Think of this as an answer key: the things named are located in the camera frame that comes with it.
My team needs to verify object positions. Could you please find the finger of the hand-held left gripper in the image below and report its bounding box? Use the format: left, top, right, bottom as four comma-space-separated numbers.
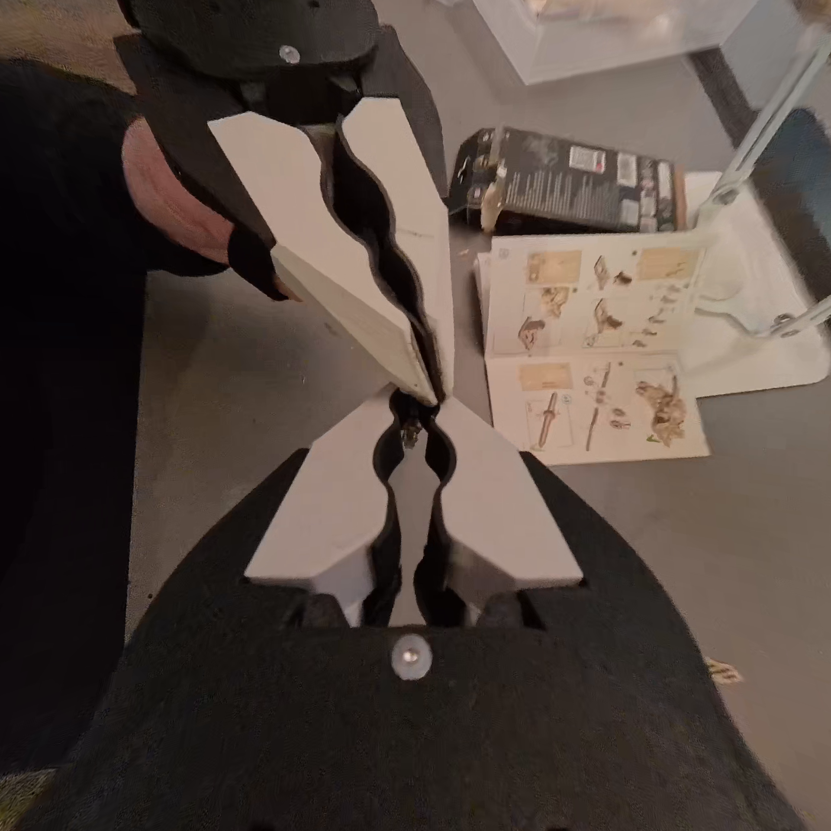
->
208, 112, 439, 406
341, 97, 452, 400

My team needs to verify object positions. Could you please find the white-based clear acrylic stand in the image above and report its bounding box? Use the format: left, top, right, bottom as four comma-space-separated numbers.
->
675, 19, 831, 398

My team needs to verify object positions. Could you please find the dark blue cloth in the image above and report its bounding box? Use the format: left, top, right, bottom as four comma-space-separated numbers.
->
750, 107, 831, 277

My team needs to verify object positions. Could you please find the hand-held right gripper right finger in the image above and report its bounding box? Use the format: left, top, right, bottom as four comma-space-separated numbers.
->
415, 396, 584, 627

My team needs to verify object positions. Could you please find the person's left forearm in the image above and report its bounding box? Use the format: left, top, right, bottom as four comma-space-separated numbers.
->
0, 58, 150, 280

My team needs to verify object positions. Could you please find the clear plastic storage box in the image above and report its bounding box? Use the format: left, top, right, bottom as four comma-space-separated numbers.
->
470, 0, 812, 85

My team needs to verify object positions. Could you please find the open instruction booklet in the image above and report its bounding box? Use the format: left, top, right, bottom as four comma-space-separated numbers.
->
474, 230, 712, 467

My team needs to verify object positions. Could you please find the person's left hand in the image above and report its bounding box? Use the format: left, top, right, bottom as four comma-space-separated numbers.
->
122, 118, 238, 264

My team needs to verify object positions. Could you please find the black model kit box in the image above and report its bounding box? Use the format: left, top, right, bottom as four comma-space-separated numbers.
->
449, 126, 688, 235

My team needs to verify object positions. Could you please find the person's dark clothing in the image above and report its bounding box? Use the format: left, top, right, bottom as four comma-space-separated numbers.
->
0, 260, 150, 773

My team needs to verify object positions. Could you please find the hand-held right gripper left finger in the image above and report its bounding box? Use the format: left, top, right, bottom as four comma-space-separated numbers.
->
245, 383, 406, 627

